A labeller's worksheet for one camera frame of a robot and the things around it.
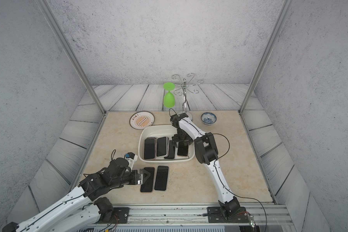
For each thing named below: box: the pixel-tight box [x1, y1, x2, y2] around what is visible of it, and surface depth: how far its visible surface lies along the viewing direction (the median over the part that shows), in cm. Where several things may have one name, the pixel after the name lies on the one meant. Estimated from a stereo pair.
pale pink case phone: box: [177, 140, 189, 158], surface depth 98 cm
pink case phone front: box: [156, 136, 168, 158], surface depth 99 cm
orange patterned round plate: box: [129, 110, 156, 130], surface depth 117 cm
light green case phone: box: [154, 165, 169, 191], surface depth 86 cm
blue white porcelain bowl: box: [200, 112, 218, 126], surface depth 116 cm
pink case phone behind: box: [143, 137, 157, 160], surface depth 95 cm
